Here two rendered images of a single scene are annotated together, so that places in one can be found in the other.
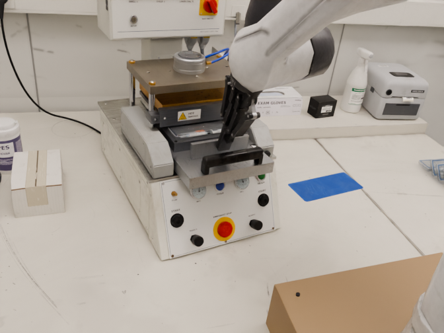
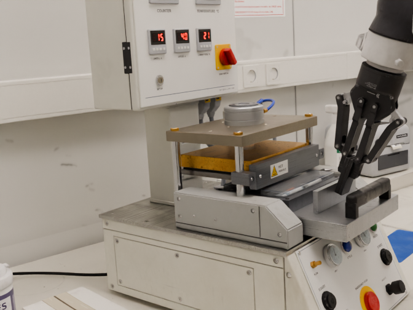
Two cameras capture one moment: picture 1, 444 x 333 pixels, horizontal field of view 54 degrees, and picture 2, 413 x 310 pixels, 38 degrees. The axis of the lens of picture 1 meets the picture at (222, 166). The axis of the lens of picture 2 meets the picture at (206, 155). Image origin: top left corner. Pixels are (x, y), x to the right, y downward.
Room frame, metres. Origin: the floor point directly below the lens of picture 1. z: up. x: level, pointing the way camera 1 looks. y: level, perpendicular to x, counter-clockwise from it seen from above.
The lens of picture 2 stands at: (0.00, 0.58, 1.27)
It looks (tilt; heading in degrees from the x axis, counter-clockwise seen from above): 11 degrees down; 340
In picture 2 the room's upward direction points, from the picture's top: 3 degrees counter-clockwise
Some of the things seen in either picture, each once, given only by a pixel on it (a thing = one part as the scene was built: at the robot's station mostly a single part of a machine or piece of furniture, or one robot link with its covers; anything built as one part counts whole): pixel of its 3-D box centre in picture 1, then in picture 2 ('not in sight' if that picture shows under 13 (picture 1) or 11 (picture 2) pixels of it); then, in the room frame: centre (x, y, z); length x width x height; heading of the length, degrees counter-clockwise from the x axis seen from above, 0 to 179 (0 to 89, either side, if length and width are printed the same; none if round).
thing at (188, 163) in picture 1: (205, 139); (300, 197); (0.97, 0.05, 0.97); 0.30 x 0.22 x 0.08; 31
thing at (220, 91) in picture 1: (191, 85); (247, 144); (1.08, 0.10, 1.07); 0.22 x 0.17 x 0.10; 121
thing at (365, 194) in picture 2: (232, 160); (369, 196); (0.85, -0.02, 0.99); 0.15 x 0.02 x 0.04; 121
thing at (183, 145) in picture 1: (198, 127); (279, 189); (1.01, 0.07, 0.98); 0.20 x 0.17 x 0.03; 121
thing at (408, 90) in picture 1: (389, 90); (367, 146); (1.76, -0.65, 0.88); 0.25 x 0.20 x 0.17; 13
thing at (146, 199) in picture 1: (189, 161); (257, 251); (1.08, 0.09, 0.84); 0.53 x 0.37 x 0.17; 31
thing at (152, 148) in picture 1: (145, 139); (235, 215); (0.95, 0.19, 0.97); 0.25 x 0.05 x 0.07; 31
